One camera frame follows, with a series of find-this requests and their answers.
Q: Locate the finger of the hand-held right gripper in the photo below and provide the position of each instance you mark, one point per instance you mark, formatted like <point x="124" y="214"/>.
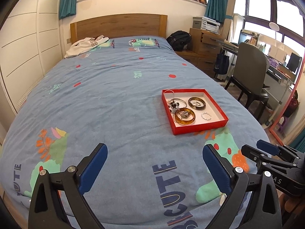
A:
<point x="250" y="151"/>
<point x="268" y="146"/>

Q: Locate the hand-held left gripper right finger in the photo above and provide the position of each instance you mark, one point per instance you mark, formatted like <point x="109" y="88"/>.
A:
<point x="216" y="169"/>

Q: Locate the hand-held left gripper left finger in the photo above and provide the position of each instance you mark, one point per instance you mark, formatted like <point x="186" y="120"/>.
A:
<point x="94" y="169"/>

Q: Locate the red shallow box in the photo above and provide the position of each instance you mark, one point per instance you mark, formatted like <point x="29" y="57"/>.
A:
<point x="202" y="127"/>

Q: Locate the twisted silver hoop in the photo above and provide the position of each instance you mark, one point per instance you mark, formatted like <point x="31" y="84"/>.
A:
<point x="202" y="116"/>

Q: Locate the amber bangle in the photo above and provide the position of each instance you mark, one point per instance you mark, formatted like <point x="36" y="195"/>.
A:
<point x="183" y="123"/>

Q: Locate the silver wristwatch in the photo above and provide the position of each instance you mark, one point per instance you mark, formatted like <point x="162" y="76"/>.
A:
<point x="185" y="115"/>

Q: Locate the dark olive bangle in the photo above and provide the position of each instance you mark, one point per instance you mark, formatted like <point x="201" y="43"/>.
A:
<point x="196" y="108"/>

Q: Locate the thin silver bangle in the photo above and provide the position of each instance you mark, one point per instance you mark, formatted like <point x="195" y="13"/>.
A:
<point x="184" y="103"/>

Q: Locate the pink framed mirror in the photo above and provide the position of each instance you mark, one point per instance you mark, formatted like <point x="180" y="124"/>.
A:
<point x="297" y="114"/>

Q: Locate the grey study desk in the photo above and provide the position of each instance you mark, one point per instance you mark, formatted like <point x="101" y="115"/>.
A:
<point x="277" y="74"/>

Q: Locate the blue printed bedsheet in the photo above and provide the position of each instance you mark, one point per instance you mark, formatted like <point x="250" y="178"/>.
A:
<point x="119" y="100"/>

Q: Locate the grey backed chair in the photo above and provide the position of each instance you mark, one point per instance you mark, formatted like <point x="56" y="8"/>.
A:
<point x="250" y="64"/>

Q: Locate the computer monitor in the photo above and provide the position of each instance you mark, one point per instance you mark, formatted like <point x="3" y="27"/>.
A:
<point x="294" y="62"/>

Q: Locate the dark blue hanging bag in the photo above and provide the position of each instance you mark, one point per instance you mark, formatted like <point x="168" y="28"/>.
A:
<point x="221" y="63"/>

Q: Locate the wooden drawer cabinet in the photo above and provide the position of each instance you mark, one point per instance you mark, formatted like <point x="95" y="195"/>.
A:
<point x="202" y="47"/>

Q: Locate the white hoodie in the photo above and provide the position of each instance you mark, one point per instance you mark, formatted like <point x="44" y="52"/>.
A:
<point x="81" y="46"/>

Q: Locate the black backpack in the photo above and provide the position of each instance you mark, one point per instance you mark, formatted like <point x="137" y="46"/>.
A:
<point x="178" y="40"/>

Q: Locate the white printer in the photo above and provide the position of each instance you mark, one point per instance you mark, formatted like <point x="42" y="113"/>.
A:
<point x="211" y="25"/>

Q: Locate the grey storage box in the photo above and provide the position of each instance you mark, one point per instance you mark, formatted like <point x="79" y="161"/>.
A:
<point x="196" y="23"/>

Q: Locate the dark framed window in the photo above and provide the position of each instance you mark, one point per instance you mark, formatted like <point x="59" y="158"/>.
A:
<point x="259" y="4"/>

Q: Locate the wooden headboard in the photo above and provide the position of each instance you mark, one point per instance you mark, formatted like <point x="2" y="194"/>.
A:
<point x="119" y="26"/>

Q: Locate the white wardrobe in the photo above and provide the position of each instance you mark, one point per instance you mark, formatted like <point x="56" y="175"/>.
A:
<point x="23" y="40"/>

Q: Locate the teal curtain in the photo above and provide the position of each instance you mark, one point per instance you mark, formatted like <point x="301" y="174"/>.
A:
<point x="68" y="0"/>
<point x="215" y="0"/>

